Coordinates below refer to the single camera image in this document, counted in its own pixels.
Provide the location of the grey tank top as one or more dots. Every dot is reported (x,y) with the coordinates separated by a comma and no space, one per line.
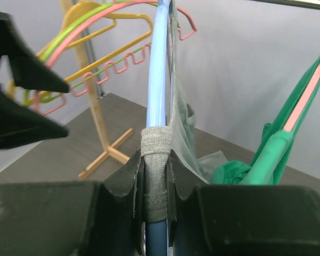
(180,117)

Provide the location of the lime green hanger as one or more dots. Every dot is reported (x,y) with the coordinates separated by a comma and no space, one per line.
(92,12)

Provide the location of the green tank top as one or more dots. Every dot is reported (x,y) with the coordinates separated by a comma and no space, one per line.
(271,157)

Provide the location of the pink hanger with green top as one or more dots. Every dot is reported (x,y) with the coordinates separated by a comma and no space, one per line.
(303,104)

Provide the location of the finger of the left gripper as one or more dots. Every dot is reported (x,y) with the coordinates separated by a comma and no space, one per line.
(21,126)

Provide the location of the pink hanger with striped top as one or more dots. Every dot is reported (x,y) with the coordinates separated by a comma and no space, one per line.
(44,96)

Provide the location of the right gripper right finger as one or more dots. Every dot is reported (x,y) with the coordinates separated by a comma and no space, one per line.
(238,219)

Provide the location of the wooden clothes rack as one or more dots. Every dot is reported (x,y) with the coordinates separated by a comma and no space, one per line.
(90,82)

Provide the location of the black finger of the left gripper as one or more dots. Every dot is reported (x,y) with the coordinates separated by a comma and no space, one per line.
(27,70)

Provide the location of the light blue hanger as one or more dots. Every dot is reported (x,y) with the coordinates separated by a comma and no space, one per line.
(155,138)

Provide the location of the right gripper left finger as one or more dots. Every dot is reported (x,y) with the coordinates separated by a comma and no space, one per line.
(74,217)

